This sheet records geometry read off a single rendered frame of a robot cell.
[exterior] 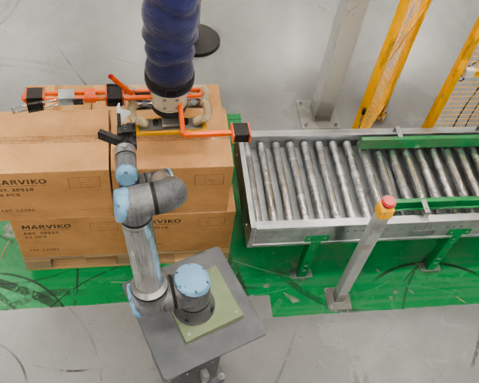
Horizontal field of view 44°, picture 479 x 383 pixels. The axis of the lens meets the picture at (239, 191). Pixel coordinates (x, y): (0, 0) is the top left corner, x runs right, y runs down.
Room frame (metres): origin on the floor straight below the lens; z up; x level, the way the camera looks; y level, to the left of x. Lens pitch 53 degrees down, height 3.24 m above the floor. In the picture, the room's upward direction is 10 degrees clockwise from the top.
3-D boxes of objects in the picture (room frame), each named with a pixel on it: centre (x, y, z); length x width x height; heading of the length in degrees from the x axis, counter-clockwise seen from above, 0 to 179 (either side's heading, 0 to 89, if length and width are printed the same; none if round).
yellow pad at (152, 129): (1.88, 0.38, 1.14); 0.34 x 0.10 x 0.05; 106
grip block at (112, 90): (1.90, 0.64, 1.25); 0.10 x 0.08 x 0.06; 16
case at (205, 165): (1.97, 0.39, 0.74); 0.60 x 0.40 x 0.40; 105
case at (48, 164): (1.81, 0.98, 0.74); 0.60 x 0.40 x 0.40; 105
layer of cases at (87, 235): (2.19, 0.70, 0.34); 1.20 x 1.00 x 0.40; 104
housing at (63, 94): (1.84, 0.85, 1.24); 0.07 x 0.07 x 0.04; 16
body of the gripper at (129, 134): (1.66, 0.53, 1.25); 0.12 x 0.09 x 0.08; 17
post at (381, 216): (1.73, -0.70, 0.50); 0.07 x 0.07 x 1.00; 14
